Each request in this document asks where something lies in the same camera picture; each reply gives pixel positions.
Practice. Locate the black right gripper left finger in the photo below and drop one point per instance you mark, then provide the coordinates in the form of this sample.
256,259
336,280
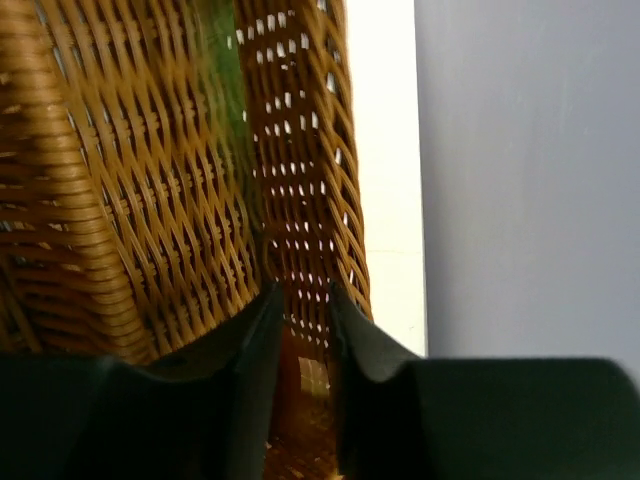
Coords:
202,412

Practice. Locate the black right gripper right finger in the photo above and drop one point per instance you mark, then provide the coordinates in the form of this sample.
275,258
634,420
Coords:
401,416

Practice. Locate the iridescent round bowl spoon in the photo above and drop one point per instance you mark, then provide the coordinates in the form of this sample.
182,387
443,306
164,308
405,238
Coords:
225,68

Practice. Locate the woven wicker cutlery tray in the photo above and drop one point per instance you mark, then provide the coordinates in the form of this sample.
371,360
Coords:
123,231

